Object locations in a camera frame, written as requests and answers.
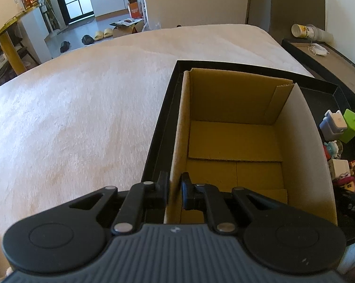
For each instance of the left yellow slipper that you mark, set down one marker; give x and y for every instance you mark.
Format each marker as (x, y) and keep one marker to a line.
(99, 35)

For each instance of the yellow table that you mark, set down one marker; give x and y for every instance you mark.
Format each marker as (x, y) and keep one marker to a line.
(7, 46)

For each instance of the orange cardboard box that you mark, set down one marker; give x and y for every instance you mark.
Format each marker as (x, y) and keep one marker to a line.
(135, 9)

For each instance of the cream plush blanket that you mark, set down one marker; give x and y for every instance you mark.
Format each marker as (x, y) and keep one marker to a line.
(85, 120)

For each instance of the large black tray box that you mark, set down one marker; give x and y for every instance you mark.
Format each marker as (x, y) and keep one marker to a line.
(319, 95)

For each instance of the right black slipper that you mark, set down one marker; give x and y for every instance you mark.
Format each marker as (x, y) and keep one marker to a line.
(87, 40)

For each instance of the white cube toy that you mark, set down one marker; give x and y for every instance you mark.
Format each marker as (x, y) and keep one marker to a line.
(338, 168)

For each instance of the black slipper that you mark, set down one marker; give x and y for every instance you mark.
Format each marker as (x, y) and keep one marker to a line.
(65, 45)
(87, 40)

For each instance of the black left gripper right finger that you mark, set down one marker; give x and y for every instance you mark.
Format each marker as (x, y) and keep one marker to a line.
(274, 234)

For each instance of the black side tray with cardboard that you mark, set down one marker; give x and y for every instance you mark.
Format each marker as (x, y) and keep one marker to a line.
(334, 67)

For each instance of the stacked paper cups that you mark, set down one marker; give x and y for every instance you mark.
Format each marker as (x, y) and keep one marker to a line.
(311, 32)

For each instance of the white standing fan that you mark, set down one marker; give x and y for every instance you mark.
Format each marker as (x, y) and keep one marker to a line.
(49, 17)

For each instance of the small blue white figurine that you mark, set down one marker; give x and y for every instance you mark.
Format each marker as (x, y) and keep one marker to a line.
(333, 149)

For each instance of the large leaning cardboard sheet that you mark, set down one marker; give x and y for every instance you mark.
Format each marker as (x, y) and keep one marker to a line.
(285, 13)

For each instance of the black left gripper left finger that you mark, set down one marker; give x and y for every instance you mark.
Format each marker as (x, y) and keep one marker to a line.
(72, 235)

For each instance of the left black slipper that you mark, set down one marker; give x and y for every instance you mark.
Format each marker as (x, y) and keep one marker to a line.
(65, 45)

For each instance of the brown cardboard box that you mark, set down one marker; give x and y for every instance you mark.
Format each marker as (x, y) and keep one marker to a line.
(246, 130)

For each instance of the right yellow slipper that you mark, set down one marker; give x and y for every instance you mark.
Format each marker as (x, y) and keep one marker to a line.
(108, 33)

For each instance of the grey white cat figurine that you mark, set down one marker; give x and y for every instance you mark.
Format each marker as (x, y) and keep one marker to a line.
(333, 125)

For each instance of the yellow slipper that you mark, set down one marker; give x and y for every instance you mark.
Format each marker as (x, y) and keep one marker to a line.
(99, 35)
(108, 33)

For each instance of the white face mask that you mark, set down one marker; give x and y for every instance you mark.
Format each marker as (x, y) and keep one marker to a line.
(317, 50)

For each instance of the green hexagonal box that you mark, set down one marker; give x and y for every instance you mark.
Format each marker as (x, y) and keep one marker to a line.
(349, 133)

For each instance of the flat open cardboard box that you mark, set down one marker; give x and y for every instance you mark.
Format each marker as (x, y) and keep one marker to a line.
(127, 26)

